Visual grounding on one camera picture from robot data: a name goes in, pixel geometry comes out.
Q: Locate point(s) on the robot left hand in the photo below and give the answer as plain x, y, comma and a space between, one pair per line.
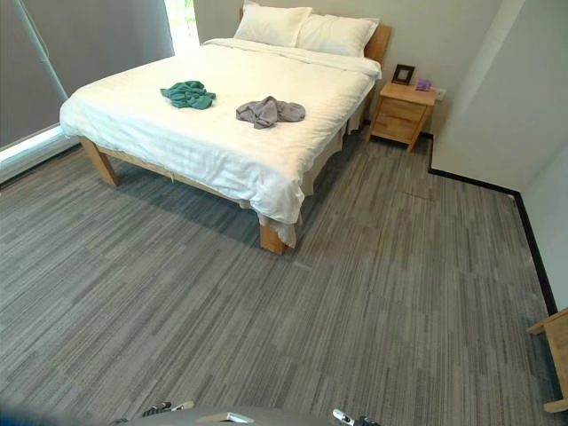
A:
166, 407

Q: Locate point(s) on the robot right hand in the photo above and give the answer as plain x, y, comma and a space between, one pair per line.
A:
355, 419

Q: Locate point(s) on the light wooden furniture piece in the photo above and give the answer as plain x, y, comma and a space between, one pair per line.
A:
560, 346

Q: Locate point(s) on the black skirting board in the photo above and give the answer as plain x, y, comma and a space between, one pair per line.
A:
534, 248

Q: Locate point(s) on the white duvet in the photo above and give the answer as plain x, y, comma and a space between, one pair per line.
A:
222, 137

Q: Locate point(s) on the wooden nightstand with drawers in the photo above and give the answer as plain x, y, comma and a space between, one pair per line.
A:
399, 115

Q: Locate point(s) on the grey crumpled garment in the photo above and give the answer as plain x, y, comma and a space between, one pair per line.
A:
266, 111

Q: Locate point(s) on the green crumpled garment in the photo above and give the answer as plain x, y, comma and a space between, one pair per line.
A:
191, 95

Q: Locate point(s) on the small purple object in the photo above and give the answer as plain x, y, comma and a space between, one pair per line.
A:
424, 84

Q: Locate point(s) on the grey roller blind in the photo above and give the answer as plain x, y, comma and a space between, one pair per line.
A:
22, 80
111, 35

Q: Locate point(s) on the white pillow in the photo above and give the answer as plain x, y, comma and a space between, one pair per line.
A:
270, 24
337, 35

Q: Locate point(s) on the bright window pane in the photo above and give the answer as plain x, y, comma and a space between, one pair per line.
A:
181, 22

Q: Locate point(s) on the wooden bed frame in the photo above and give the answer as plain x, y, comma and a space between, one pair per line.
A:
271, 239

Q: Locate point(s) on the white wall socket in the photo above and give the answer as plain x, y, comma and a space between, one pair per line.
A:
440, 93

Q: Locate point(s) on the dark picture frame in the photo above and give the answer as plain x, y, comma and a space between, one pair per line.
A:
403, 74

